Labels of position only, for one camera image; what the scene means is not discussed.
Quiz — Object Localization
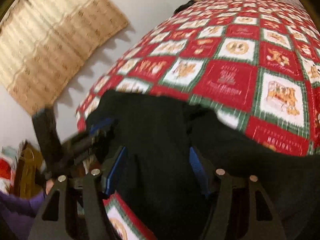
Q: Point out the person's left hand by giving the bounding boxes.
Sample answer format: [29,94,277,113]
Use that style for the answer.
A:
[45,179,55,195]

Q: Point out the brown wooden furniture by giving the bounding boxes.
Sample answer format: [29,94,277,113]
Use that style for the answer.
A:
[13,141,44,199]

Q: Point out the black pants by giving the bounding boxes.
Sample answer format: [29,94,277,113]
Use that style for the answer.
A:
[86,90,319,239]

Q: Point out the beige curtain on left wall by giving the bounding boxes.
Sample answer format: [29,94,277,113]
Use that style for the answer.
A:
[1,0,129,115]

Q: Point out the red teddy patchwork bedspread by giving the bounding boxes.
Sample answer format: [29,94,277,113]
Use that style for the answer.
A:
[75,0,320,240]

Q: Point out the purple sleeved forearm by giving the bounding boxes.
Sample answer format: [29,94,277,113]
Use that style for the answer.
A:
[1,191,47,239]

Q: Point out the black object beside bed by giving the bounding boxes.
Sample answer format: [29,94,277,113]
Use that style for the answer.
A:
[174,0,196,15]

